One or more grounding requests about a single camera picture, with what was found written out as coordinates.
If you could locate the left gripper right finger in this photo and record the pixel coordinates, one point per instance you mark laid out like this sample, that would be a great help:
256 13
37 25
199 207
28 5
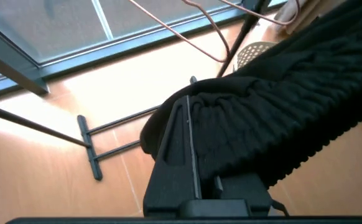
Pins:
246 189

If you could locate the black garment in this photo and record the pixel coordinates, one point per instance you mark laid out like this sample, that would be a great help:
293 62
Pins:
277 109

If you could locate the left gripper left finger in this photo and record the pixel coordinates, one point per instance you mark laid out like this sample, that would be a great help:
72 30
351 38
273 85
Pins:
171 186

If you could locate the beige curtain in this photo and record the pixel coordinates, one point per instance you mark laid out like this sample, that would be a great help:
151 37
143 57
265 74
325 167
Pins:
293 15

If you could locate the black clothes rack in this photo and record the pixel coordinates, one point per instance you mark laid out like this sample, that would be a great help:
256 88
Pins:
89 149

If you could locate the white laundry basket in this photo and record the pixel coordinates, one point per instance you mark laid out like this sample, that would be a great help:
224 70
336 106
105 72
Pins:
252 51

